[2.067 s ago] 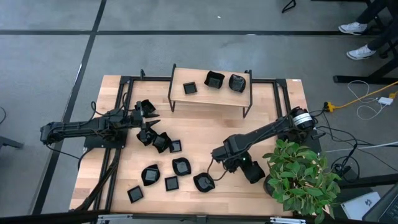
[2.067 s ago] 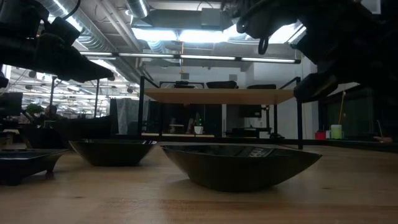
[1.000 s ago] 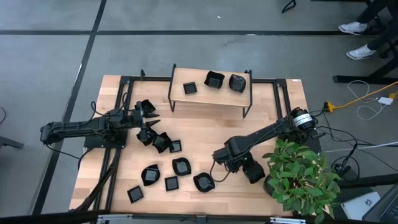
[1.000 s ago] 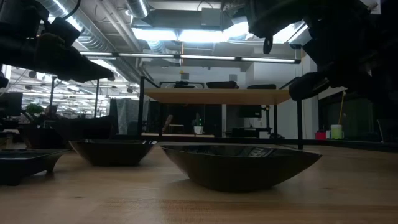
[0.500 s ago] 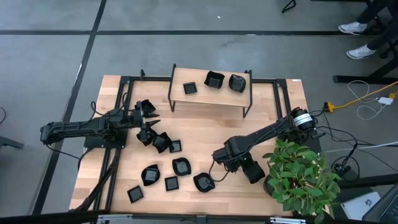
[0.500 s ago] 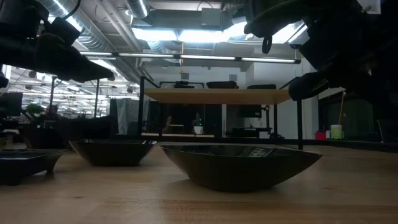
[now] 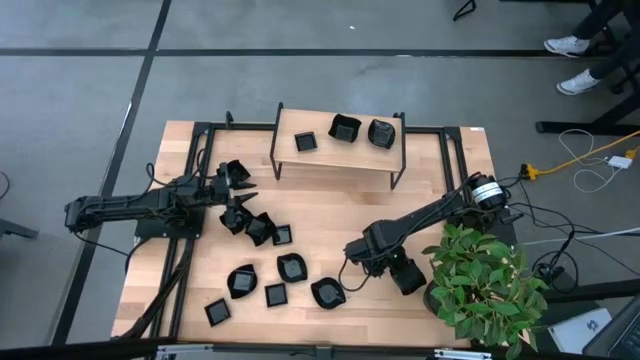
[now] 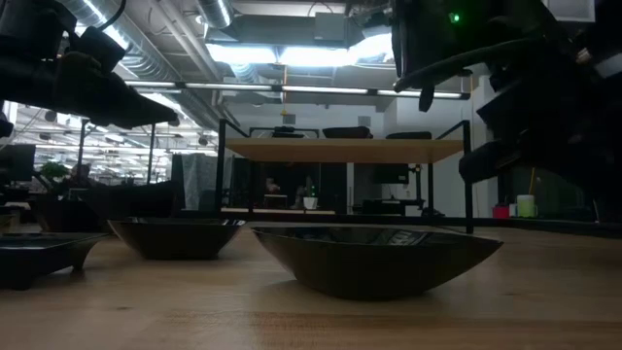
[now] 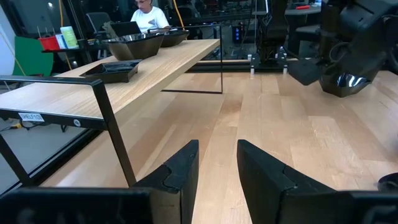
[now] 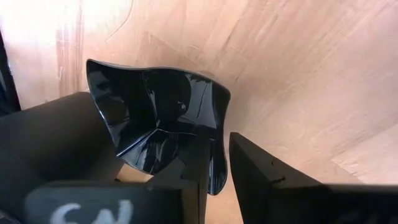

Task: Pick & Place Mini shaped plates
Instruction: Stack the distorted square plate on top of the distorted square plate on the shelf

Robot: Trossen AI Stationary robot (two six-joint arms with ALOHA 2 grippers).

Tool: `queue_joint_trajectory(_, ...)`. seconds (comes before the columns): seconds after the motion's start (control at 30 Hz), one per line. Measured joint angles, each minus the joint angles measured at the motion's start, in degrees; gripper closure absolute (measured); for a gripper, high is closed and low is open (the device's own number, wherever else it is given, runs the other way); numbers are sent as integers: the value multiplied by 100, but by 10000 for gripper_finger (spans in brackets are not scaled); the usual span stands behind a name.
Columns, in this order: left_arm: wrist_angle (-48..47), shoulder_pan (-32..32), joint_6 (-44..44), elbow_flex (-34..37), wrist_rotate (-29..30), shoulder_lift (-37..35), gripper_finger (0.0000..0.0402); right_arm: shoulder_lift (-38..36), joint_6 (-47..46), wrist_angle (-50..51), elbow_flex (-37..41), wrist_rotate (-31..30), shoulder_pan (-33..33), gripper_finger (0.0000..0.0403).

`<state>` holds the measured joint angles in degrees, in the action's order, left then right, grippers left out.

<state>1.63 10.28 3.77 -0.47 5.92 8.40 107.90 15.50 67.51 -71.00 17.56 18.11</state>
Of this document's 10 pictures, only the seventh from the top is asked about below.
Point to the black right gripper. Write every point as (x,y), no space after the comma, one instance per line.
(387,265)

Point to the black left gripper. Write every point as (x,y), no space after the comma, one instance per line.
(225,171)

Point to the black square mini plate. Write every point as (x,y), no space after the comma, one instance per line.
(282,235)
(305,141)
(276,295)
(239,171)
(218,312)

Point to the black leaf-shaped mini plate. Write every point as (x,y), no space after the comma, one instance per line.
(328,293)
(242,282)

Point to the black rounded mini plate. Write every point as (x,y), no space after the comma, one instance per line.
(292,268)
(381,134)

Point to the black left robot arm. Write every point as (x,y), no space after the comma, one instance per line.
(125,205)

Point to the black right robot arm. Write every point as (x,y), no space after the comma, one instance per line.
(430,212)

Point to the wooden shelf with black legs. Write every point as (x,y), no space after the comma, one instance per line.
(330,155)

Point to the green leafy potted plant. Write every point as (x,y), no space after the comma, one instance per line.
(480,290)

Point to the white table label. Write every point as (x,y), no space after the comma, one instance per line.
(476,129)

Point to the white box with logo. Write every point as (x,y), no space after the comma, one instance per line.
(575,332)

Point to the black furniture foot bar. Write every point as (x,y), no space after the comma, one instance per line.
(600,290)

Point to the black rig beam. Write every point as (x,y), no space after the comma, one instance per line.
(75,350)

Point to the dark chair base leg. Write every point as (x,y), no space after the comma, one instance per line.
(15,229)

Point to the dark grey laptop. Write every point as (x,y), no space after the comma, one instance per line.
(620,335)

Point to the white power adapter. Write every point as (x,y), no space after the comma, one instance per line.
(620,162)

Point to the person's foot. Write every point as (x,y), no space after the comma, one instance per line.
(580,84)
(567,46)

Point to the person's leg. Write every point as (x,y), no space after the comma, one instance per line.
(597,17)
(617,55)

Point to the black metal table frame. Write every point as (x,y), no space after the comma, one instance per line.
(240,126)

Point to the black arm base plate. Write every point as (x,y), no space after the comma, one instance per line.
(507,230)
(150,231)

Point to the silver metal bracket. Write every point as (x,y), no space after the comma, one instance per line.
(185,350)
(460,354)

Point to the black desk frame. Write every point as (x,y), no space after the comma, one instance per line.
(565,127)

